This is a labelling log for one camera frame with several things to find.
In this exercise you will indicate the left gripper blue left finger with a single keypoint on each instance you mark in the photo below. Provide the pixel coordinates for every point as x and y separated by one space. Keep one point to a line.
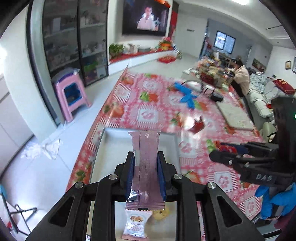
124 172

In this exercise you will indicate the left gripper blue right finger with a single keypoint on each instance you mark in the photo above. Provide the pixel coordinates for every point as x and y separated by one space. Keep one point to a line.
166 173

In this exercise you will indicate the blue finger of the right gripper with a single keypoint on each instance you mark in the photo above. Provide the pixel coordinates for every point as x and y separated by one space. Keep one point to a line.
241 149

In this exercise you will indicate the pink stick snack packet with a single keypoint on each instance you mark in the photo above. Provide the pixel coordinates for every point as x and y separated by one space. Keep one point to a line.
145 193

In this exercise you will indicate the right blue gloved hand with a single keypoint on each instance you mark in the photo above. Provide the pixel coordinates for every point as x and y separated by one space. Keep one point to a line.
285 199

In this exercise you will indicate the red candy wrapper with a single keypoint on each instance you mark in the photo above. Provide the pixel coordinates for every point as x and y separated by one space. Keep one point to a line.
224 147
198 126

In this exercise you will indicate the white tablet case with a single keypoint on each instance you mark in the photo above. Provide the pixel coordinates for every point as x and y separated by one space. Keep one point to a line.
235 117

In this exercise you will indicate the small pink white cookie packet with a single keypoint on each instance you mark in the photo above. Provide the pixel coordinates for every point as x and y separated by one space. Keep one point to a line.
135 224

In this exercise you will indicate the black power adapter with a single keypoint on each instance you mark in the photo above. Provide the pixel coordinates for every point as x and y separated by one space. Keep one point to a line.
216 97

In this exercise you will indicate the grey sofa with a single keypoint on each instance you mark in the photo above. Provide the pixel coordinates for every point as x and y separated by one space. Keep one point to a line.
262 90

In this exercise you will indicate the seated person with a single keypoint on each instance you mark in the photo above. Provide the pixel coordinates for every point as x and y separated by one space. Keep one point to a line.
241 79

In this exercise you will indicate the strawberry pattern tablecloth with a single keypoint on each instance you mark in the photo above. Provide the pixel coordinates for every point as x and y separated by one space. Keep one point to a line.
144 101

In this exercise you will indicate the blue rubber glove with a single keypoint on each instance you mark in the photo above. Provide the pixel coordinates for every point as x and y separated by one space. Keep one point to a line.
188 97

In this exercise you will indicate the pink plastic stool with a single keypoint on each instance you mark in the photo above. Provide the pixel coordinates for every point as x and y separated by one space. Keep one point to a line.
71 94

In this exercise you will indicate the green potted plant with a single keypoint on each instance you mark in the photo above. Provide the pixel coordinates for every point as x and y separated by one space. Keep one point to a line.
116 50

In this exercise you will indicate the glass display cabinet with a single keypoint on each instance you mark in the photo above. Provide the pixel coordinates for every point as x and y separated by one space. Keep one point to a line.
63 35

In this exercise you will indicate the wall television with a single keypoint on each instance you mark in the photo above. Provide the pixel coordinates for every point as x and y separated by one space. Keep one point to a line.
145 17

